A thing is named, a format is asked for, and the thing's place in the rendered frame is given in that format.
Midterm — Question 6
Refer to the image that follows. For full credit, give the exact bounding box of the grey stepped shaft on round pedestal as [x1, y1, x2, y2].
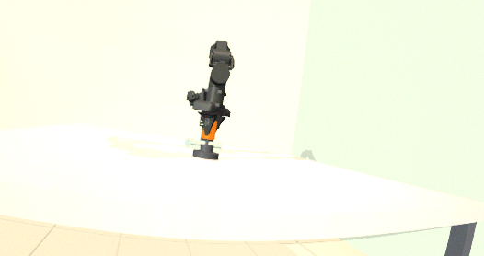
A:
[192, 139, 219, 161]

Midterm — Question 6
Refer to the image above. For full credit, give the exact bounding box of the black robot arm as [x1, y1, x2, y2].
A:
[186, 41, 235, 142]

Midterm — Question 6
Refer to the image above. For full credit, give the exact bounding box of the orange knob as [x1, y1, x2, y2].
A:
[202, 121, 217, 140]

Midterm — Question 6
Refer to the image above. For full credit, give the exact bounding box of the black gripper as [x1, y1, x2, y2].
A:
[192, 86, 231, 136]

